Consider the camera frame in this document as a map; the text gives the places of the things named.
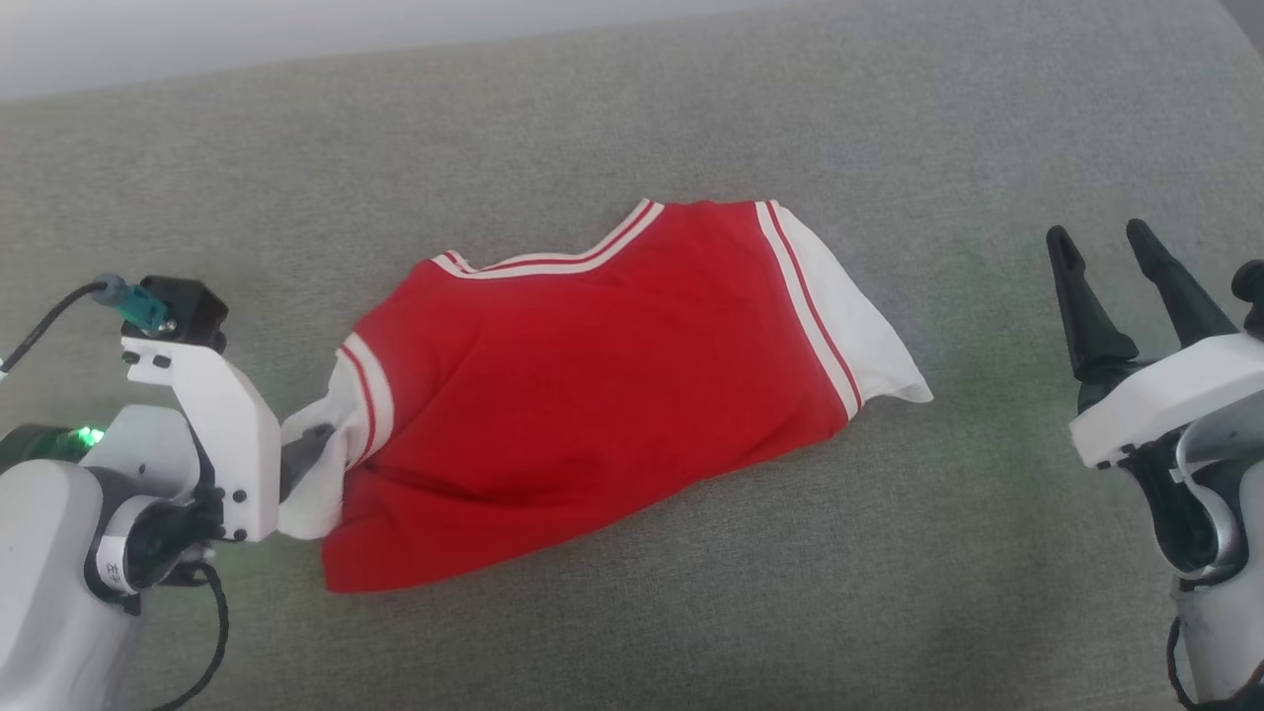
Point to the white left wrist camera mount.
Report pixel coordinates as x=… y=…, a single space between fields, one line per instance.
x=232 y=434

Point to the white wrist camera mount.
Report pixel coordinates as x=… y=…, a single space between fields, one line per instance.
x=232 y=434
x=1165 y=395

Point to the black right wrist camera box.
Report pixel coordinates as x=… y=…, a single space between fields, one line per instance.
x=1252 y=296

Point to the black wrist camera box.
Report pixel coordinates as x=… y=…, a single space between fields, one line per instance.
x=193 y=308
x=1252 y=296

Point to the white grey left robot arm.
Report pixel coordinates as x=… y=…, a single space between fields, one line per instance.
x=49 y=592

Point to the red white sports shirt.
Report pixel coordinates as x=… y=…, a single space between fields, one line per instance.
x=592 y=395

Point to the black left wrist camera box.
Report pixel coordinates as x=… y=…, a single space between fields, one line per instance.
x=193 y=308

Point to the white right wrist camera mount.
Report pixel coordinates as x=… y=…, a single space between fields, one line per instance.
x=1165 y=395

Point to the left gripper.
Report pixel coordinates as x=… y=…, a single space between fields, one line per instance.
x=148 y=444

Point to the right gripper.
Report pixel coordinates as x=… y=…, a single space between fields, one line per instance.
x=1200 y=504

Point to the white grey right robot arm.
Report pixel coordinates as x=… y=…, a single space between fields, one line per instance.
x=1224 y=652

